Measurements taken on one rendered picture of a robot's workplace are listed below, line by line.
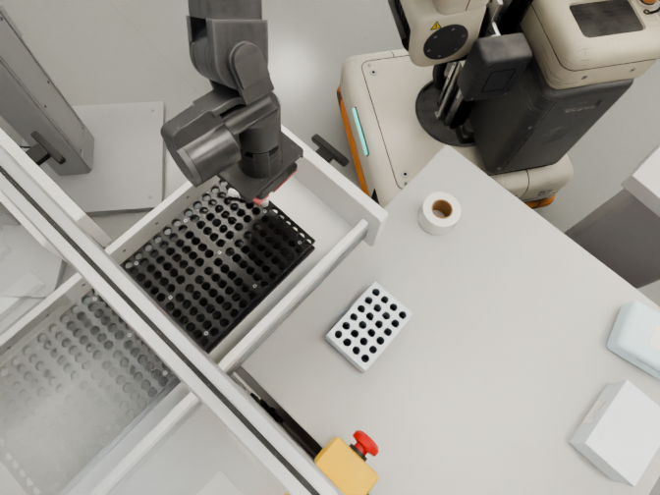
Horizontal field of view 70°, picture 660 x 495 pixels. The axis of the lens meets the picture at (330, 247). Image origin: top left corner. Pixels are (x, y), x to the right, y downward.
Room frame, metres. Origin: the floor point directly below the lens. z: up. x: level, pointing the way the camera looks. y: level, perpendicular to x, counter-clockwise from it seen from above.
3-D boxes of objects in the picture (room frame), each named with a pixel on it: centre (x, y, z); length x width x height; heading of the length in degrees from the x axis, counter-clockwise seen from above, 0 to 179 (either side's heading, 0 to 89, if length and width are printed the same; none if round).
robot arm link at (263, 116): (0.31, 0.11, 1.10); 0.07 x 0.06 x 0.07; 138
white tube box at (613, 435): (0.06, -0.49, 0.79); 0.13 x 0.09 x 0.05; 145
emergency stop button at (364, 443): (-0.01, -0.08, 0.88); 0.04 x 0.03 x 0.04; 56
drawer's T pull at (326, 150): (0.40, 0.03, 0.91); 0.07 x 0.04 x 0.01; 56
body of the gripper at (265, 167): (0.31, 0.11, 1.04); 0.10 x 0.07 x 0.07; 146
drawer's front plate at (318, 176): (0.38, 0.05, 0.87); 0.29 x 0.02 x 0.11; 56
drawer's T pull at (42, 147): (0.33, 0.46, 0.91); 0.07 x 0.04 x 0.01; 56
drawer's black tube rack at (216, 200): (0.22, 0.16, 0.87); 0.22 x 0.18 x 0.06; 146
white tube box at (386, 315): (0.17, -0.08, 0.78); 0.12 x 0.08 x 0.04; 146
